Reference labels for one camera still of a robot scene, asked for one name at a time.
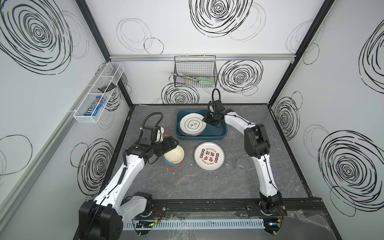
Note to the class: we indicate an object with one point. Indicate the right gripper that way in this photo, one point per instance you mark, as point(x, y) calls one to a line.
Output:
point(212, 118)

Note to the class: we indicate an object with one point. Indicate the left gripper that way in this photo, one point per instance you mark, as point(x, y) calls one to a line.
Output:
point(173, 143)

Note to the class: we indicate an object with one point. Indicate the plate with clover emblem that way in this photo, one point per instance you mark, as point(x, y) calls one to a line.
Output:
point(192, 124)

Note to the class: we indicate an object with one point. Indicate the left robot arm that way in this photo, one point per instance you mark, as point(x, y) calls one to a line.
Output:
point(104, 217)

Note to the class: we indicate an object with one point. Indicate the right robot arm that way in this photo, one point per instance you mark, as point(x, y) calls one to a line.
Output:
point(257, 146)

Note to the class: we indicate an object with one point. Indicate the teal plastic bin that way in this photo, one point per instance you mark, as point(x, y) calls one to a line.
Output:
point(210, 133)

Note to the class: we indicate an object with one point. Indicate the clear glass near bin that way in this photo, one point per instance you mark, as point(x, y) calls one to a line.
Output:
point(232, 134)

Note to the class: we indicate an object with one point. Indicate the orange bowl under stack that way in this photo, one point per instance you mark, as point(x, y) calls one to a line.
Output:
point(173, 165)

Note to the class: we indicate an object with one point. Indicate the cream bowl on stack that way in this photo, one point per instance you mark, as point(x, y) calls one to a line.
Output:
point(174, 156)

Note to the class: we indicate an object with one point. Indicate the green item in basket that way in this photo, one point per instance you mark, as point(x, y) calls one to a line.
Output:
point(206, 81)

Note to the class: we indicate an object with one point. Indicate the clear glass near front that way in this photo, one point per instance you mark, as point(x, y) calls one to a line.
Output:
point(242, 165)

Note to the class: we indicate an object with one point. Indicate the metal tongs in basket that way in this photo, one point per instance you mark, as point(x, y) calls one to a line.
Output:
point(186, 77)

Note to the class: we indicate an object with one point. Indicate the blue candy packet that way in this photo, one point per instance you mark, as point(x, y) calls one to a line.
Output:
point(95, 106)

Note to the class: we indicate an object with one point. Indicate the black remote in basket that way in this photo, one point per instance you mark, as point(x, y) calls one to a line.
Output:
point(107, 88)

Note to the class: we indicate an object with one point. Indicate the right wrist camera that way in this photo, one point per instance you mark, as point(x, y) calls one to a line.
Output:
point(216, 106)

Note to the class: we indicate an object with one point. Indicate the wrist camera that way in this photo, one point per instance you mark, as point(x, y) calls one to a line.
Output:
point(151, 135)
point(216, 106)

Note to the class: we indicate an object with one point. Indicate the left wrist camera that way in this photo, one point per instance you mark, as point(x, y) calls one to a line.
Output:
point(151, 135)

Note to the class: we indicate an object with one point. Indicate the black wire basket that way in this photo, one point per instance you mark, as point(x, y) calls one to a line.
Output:
point(195, 66)

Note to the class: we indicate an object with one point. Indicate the black front rail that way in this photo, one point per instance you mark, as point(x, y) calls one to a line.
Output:
point(250, 207)

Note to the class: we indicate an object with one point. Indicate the white wire shelf basket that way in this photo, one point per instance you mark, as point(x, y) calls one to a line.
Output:
point(107, 73)

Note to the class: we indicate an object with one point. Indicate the white slotted cable duct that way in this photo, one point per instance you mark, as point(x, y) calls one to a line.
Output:
point(215, 224)

